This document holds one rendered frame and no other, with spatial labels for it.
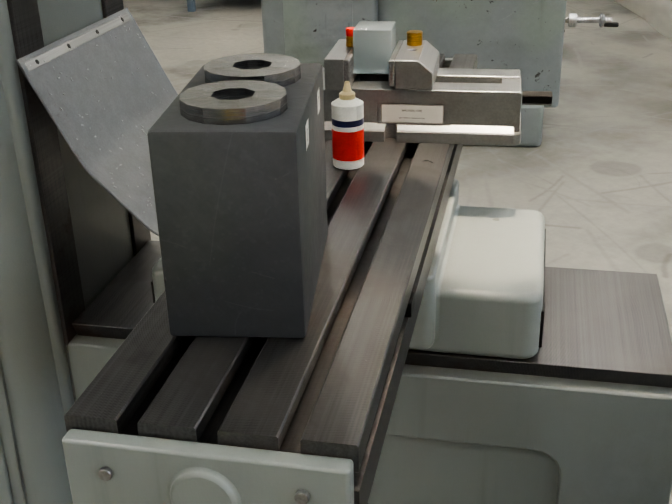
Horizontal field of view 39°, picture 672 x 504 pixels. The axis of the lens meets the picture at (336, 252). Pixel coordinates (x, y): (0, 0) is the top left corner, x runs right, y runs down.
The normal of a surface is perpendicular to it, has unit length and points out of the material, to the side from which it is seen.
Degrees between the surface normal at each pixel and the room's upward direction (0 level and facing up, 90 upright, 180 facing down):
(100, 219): 90
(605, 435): 90
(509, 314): 90
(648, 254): 0
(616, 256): 0
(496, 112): 90
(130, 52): 63
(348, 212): 0
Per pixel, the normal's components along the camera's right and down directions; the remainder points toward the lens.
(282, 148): -0.08, 0.43
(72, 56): 0.86, -0.35
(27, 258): 0.70, 0.27
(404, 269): -0.03, -0.91
